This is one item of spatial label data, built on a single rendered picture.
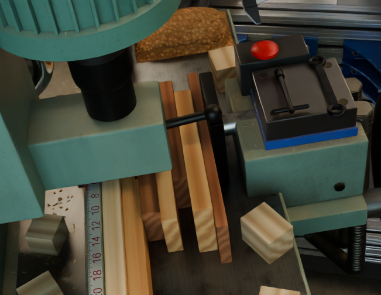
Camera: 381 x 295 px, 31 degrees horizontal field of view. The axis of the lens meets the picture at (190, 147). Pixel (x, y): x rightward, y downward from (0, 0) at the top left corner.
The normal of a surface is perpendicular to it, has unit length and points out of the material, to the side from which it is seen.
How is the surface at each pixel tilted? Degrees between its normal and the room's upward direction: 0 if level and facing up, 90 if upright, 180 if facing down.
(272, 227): 0
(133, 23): 90
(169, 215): 0
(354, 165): 90
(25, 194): 90
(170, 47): 73
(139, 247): 0
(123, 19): 35
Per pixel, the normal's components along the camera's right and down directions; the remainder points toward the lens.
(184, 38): -0.01, -0.03
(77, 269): -0.11, -0.70
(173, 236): 0.12, 0.70
